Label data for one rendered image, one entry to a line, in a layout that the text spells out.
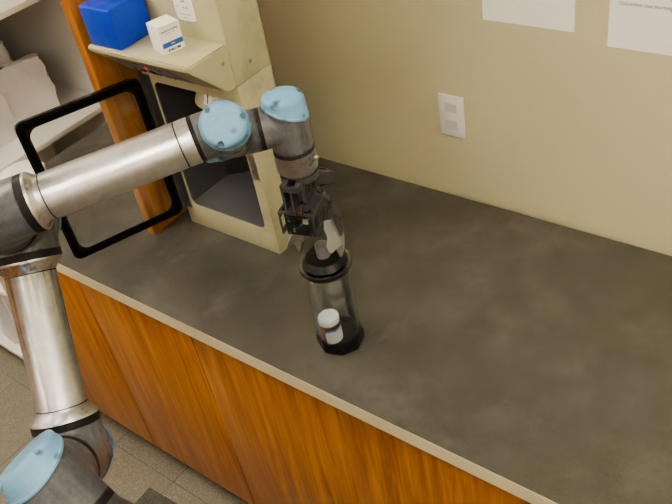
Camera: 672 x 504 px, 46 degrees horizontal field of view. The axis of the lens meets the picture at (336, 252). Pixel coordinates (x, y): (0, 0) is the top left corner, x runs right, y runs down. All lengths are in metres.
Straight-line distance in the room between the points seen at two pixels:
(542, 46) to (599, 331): 0.61
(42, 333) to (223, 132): 0.47
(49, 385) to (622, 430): 1.01
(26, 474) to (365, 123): 1.31
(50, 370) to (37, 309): 0.10
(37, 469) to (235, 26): 0.94
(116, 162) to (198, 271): 0.82
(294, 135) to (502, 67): 0.66
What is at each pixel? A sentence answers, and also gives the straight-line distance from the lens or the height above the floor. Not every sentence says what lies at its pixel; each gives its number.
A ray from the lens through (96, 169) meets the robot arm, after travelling 1.26.
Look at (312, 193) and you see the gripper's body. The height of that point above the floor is 1.34.
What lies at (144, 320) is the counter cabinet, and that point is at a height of 0.82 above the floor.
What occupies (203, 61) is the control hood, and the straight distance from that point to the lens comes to 1.67.
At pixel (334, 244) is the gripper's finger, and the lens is 1.52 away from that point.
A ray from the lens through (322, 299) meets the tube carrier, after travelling 1.61.
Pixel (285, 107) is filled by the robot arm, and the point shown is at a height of 1.55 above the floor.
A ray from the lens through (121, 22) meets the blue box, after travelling 1.80.
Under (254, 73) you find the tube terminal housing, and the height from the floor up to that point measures 1.41.
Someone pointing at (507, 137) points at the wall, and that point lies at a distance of 1.96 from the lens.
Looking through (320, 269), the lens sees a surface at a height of 1.18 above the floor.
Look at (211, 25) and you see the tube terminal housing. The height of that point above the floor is 1.55.
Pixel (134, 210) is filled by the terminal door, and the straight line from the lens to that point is 2.11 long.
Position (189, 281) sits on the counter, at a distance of 2.01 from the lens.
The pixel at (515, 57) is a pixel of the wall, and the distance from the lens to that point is 1.85.
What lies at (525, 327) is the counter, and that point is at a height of 0.94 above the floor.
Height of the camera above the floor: 2.18
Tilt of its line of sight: 39 degrees down
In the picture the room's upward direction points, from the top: 11 degrees counter-clockwise
